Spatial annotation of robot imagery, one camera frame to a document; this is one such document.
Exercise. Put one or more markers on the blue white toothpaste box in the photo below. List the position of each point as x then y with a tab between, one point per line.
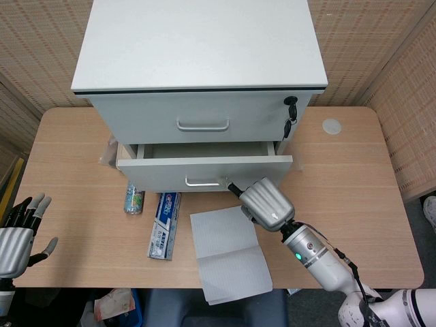
163	225

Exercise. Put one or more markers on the white medium drawer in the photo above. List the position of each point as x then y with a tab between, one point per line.
153	173

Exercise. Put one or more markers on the black key in lock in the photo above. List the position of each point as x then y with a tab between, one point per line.
292	107

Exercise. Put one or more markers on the yellow board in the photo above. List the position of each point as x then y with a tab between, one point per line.
10	187

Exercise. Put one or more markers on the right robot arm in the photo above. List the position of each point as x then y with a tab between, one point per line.
323	265

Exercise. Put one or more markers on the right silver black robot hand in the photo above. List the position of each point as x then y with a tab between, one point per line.
269	207

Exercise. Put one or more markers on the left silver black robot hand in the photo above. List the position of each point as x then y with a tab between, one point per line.
13	245

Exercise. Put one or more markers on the white three-drawer cabinet body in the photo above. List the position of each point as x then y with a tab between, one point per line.
201	44

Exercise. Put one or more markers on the red white plastic bag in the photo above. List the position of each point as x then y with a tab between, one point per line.
112	303

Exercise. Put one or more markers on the black hanging key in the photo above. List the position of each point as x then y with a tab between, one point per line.
287	128

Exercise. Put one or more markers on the clear plastic bag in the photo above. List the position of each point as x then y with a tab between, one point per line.
107	153

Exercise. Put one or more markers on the dark blue chair seat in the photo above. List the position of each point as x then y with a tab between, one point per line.
190	313

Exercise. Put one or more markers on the white shoe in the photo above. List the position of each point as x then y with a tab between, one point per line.
431	213

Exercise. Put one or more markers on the white drawer with lock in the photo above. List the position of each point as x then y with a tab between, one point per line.
248	116

